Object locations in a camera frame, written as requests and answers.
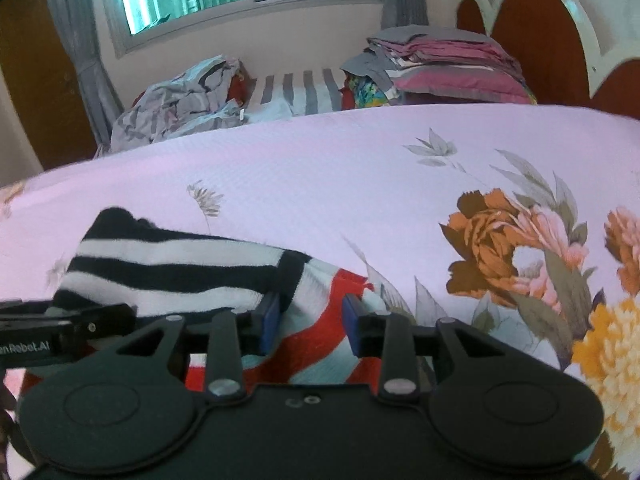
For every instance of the pink floral bed sheet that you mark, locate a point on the pink floral bed sheet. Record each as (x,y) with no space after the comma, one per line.
(325,175)

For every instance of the brown wooden door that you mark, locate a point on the brown wooden door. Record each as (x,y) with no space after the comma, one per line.
(40,80)

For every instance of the pile of crumpled grey clothes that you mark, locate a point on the pile of crumpled grey clothes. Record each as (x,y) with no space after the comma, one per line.
(175,100)

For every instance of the stack of folded pink blankets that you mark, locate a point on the stack of folded pink blankets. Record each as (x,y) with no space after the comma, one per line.
(440,70)

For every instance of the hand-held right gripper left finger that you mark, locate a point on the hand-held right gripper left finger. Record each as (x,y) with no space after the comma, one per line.
(270,319)

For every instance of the grey white striped cloth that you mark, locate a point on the grey white striped cloth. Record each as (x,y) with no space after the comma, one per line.
(305,92)

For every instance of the striped black red white sock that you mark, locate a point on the striped black red white sock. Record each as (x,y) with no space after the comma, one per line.
(175,260)

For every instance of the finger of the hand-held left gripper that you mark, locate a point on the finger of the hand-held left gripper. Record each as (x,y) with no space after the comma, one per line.
(95,322)

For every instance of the brown and white headboard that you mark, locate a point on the brown and white headboard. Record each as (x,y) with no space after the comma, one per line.
(545,45)

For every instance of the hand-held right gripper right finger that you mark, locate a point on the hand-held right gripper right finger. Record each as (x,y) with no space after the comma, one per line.
(352,326)

